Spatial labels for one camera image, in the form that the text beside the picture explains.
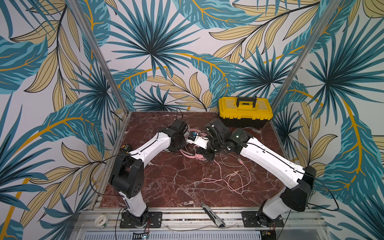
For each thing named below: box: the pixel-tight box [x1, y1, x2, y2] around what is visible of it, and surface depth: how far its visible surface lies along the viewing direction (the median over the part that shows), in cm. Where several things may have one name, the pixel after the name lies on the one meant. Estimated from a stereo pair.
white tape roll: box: [94, 214, 109, 228], surface depth 73 cm
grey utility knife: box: [201, 202, 226, 228], surface depth 75 cm
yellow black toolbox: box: [218, 96, 274, 129], surface depth 102 cm
